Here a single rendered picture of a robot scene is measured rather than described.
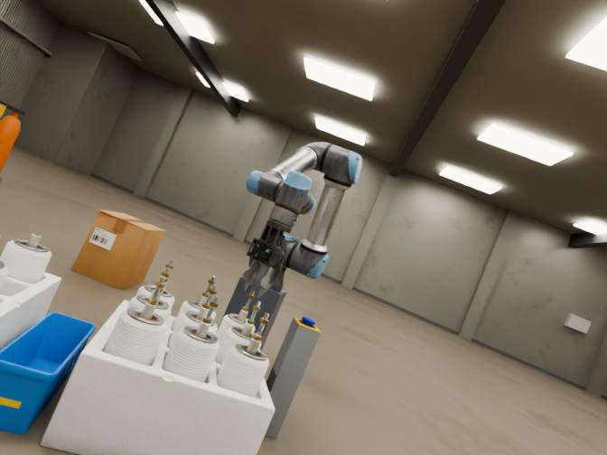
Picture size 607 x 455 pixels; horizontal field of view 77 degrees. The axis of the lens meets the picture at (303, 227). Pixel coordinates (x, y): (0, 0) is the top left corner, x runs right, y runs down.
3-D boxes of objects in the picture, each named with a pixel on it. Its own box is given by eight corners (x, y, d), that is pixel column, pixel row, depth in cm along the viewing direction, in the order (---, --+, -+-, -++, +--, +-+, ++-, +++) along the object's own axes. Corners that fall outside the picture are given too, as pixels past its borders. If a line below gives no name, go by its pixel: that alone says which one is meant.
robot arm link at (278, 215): (278, 208, 112) (303, 218, 109) (273, 222, 112) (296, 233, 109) (269, 202, 105) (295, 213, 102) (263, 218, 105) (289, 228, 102)
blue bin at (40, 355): (32, 355, 94) (52, 311, 95) (78, 368, 97) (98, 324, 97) (-43, 423, 65) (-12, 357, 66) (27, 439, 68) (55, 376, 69)
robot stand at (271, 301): (224, 337, 170) (250, 274, 171) (260, 354, 168) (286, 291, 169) (210, 346, 152) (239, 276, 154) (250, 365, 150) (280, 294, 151)
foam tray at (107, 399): (97, 359, 105) (124, 299, 106) (228, 397, 115) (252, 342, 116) (38, 446, 68) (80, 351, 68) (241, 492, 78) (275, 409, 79)
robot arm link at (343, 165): (293, 264, 168) (333, 144, 155) (323, 278, 164) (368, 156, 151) (283, 271, 156) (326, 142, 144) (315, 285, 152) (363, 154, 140)
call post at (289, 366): (249, 418, 109) (293, 317, 110) (272, 424, 111) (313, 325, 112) (253, 432, 102) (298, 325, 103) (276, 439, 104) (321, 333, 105)
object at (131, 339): (142, 409, 79) (177, 328, 80) (99, 417, 71) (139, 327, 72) (116, 385, 84) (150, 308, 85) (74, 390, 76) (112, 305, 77)
